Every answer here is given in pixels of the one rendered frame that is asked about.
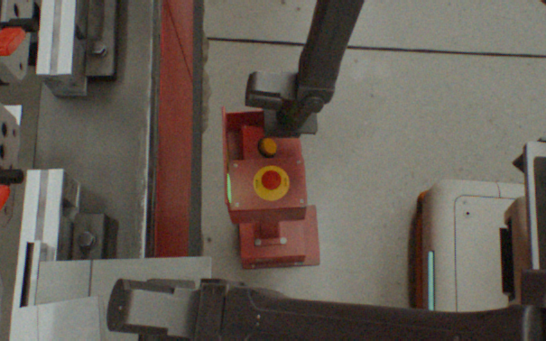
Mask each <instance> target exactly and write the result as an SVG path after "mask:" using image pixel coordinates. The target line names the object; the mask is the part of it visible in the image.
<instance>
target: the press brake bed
mask: <svg viewBox="0 0 546 341"><path fill-rule="evenodd" d="M157 6H158V24H157V51H156V76H155V102H154V125H155V126H154V127H153V128H154V152H153V202H152V227H150V252H149V258H181V257H201V213H202V126H203V67H202V41H203V0H157Z"/></svg>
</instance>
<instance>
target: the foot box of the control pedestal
mask: <svg viewBox="0 0 546 341"><path fill-rule="evenodd" d="M285 228H286V242H287V244H268V245H255V243H254V224H239V232H240V253H241V261H242V263H243V269H244V270H256V269H272V268H289V267H303V266H318V265H319V264H320V257H319V235H318V223H317V211H316V206H315V205H308V206H307V212H306V217H305V220H301V221H285Z"/></svg>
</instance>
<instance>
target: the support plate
mask: <svg viewBox="0 0 546 341"><path fill-rule="evenodd" d="M89 272H90V260H75V261H71V262H40V267H39V278H38V288H37V300H36V304H35V306H37V305H38V309H37V315H38V312H39V305H43V304H50V303H55V301H63V300H74V299H80V298H86V297H88V285H89ZM119 278H123V279H129V280H136V281H147V280H149V279H151V278H156V279H173V280H190V281H195V282H196V289H198V288H199V286H200V282H201V279H204V278H211V257H181V258H144V259H108V260H93V269H92V284H91V297H94V296H98V293H99V294H101V295H103V301H104V315H105V329H106V341H137V338H138V334H131V333H123V332H114V331H109V329H108V327H107V322H106V314H107V306H108V301H109V297H110V294H111V291H112V289H113V285H115V283H116V281H117V280H118V279H119Z"/></svg>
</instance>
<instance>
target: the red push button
mask: <svg viewBox="0 0 546 341"><path fill-rule="evenodd" d="M262 184H263V186H264V187H265V188H266V189H269V190H274V189H278V188H279V187H280V186H281V184H282V177H281V175H280V174H279V173H278V172H277V171H275V170H269V171H267V172H266V173H265V174H264V175H263V177H262Z"/></svg>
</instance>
